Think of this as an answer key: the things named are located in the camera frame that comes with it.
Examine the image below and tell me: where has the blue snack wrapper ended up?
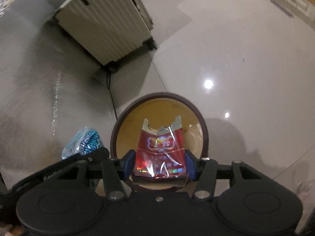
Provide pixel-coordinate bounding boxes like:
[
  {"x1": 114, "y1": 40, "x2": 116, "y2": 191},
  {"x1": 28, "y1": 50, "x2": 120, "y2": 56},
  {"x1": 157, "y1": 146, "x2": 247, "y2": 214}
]
[{"x1": 61, "y1": 127, "x2": 104, "y2": 159}]

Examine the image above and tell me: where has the red cigarette pack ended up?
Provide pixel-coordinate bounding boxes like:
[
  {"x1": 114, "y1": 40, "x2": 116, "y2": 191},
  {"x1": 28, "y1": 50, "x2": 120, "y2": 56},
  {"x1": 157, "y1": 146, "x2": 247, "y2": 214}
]
[{"x1": 132, "y1": 116, "x2": 187, "y2": 187}]

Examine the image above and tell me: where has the yellow trash bin brown rim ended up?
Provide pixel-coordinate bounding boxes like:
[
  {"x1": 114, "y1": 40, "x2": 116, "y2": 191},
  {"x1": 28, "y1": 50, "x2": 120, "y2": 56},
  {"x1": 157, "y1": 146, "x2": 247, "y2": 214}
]
[{"x1": 110, "y1": 92, "x2": 209, "y2": 192}]

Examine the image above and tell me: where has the cream ribbed suitcase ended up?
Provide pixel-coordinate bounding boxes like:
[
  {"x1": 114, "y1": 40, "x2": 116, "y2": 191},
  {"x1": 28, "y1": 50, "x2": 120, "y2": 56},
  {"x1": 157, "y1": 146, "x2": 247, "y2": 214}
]
[{"x1": 55, "y1": 0, "x2": 157, "y2": 66}]

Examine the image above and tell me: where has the black floor cable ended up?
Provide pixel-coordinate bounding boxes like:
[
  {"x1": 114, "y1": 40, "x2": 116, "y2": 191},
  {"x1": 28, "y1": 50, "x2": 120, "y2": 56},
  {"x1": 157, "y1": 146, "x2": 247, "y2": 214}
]
[{"x1": 105, "y1": 72, "x2": 119, "y2": 121}]

